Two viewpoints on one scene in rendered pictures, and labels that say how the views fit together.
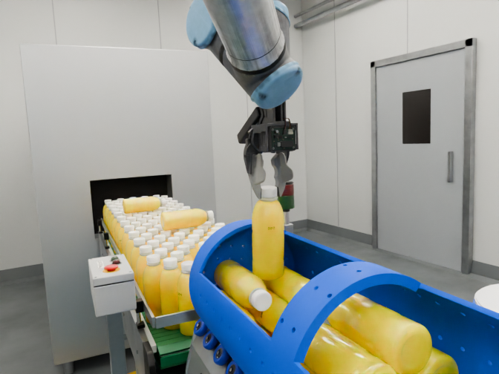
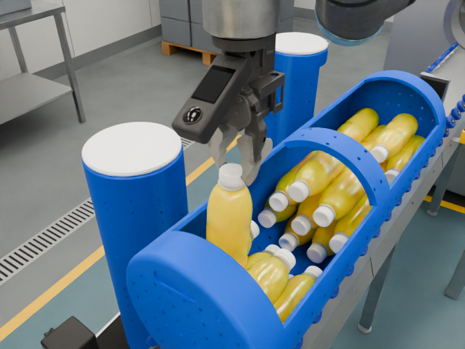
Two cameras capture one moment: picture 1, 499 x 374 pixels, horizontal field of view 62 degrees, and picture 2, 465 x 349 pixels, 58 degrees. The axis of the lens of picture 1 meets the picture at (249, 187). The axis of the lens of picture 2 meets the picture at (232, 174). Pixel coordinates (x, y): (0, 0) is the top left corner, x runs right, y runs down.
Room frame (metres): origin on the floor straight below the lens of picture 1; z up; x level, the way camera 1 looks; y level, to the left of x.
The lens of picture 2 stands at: (1.10, 0.40, 1.67)
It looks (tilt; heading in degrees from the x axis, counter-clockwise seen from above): 36 degrees down; 241
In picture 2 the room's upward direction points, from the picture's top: straight up
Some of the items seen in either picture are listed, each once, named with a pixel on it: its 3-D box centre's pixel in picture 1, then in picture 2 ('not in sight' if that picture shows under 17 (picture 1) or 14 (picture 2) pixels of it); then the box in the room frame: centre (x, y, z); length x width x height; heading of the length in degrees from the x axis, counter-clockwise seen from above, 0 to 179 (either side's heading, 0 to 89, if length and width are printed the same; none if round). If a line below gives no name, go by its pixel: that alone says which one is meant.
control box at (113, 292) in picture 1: (111, 282); not in sight; (1.10, 0.39, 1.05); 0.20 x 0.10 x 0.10; 24
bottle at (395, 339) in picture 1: (367, 324); (321, 169); (0.58, -0.16, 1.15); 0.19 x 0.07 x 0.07; 24
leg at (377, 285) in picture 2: not in sight; (378, 282); (0.04, -0.32, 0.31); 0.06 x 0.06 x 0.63; 24
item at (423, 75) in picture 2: not in sight; (429, 97); (-0.19, -0.49, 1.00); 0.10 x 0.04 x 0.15; 114
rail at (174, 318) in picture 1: (227, 306); not in sight; (1.10, 0.07, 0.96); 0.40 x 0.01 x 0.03; 114
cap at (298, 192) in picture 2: not in sight; (297, 192); (0.67, -0.12, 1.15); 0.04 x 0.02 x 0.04; 114
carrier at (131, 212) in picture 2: not in sight; (150, 255); (0.87, -0.64, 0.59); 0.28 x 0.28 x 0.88
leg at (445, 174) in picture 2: not in sight; (447, 170); (-0.86, -0.71, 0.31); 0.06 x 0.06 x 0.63; 24
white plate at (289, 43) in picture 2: not in sight; (297, 43); (-0.06, -1.14, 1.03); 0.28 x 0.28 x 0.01
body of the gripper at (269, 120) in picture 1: (271, 123); (244, 76); (0.84, -0.05, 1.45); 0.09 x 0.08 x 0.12; 24
